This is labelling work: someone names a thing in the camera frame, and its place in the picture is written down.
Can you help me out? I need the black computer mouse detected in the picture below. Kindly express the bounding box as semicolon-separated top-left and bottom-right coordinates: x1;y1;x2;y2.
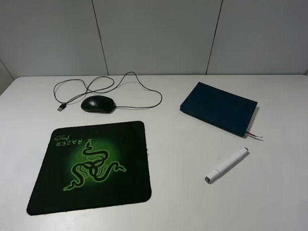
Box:
81;96;116;114

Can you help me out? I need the white marker pen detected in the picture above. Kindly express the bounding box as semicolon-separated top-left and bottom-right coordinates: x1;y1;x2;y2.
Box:
205;147;249;184

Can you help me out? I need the dark blue notebook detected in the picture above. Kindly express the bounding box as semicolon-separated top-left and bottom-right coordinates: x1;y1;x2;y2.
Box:
180;82;257;137

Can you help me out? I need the black green razer mousepad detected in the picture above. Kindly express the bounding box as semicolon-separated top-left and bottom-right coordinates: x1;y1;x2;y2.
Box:
26;121;152;216

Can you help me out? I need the black mouse usb cable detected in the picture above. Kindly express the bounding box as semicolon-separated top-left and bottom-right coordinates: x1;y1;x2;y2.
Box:
53;71;163;112

